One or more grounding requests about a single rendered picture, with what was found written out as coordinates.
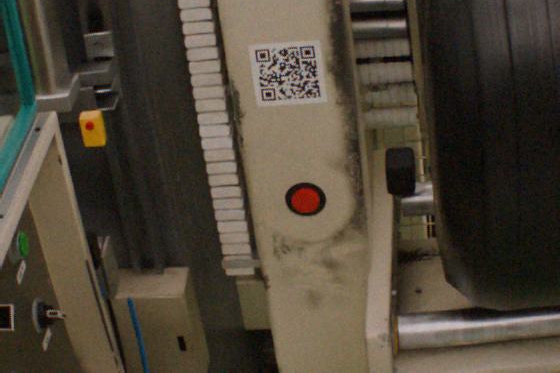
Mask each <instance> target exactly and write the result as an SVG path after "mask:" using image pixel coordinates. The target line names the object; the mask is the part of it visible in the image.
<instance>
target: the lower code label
mask: <svg viewBox="0 0 560 373"><path fill-rule="evenodd" d="M248 50H249V57H250V63H251V70H252V76H253V83H254V89H255V97H256V103H257V107H265V106H280V105H296V104H310V103H324V102H328V100H327V94H326V90H325V82H324V74H323V66H322V58H321V49H320V41H319V40H313V41H299V42H286V43H273V44H259V45H248Z"/></svg>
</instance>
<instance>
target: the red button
mask: <svg viewBox="0 0 560 373"><path fill-rule="evenodd" d="M291 201H292V205H293V207H295V208H296V209H297V210H299V211H302V212H310V211H313V210H314V209H316V207H317V206H318V203H319V197H318V195H317V193H316V192H315V191H314V190H312V189H309V188H301V189H299V190H297V191H296V192H295V193H293V195H292V200H291Z"/></svg>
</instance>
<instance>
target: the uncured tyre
mask: <svg viewBox="0 0 560 373"><path fill-rule="evenodd" d="M416 3H417V6H418V22H419V33H420V37H421V53H422V68H423V71H424V83H425V97H426V112H427V126H428V140H429V154H430V168H431V180H432V193H433V205H434V216H435V227H436V232H435V235H436V240H437V244H438V248H439V252H440V256H441V263H442V267H443V271H444V274H445V278H446V281H447V283H449V284H450V285H451V286H452V287H454V288H455V289H457V290H458V291H459V292H460V293H461V294H462V295H464V296H465V297H466V298H467V299H468V300H470V301H471V302H472V303H474V304H475V305H476V306H477V307H486V308H489V309H494V310H502V311H503V310H517V309H522V308H538V307H541V306H558V305H560V0H416Z"/></svg>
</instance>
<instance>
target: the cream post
mask: <svg viewBox="0 0 560 373"><path fill-rule="evenodd" d="M217 6H218V12H219V18H220V24H221V29H222V35H223V41H224V47H225V53H226V60H227V66H228V71H227V72H229V74H228V78H229V84H230V91H231V96H232V101H233V106H234V111H235V118H236V125H237V134H238V140H239V146H241V152H242V159H243V165H244V171H245V177H246V185H247V191H248V197H249V203H250V209H251V216H252V222H253V228H254V234H255V240H256V246H257V252H258V257H259V262H260V268H261V271H262V273H263V278H264V285H265V293H266V300H267V306H268V313H269V319H270V324H271V330H272V336H273V341H274V347H275V353H276V358H277V364H278V369H279V373H368V366H367V358H366V355H367V351H366V342H365V320H366V311H367V281H368V278H369V274H370V273H371V270H372V264H371V249H372V218H373V210H372V200H371V191H370V181H369V171H368V162H367V151H366V142H365V132H364V123H363V116H362V113H361V103H360V94H359V84H358V75H357V64H356V55H355V46H354V45H353V37H352V28H351V18H350V9H349V0H217ZM313 40H319V41H320V49H321V58H322V66H323V74H324V82H325V90H326V94H327V100H328V102H324V103H310V104H296V105H280V106H265V107H257V103H256V97H255V89H254V83H253V76H252V70H251V63H250V57H249V50H248V45H259V44H273V43H286V42H299V41H313ZM301 188H309V189H312V190H314V191H315V192H316V193H317V195H318V197H319V203H318V206H317V207H316V209H314V210H313V211H310V212H302V211H299V210H297V209H296V208H295V207H293V205H292V201H291V200H292V195H293V193H295V192H296V191H297V190H299V189H301Z"/></svg>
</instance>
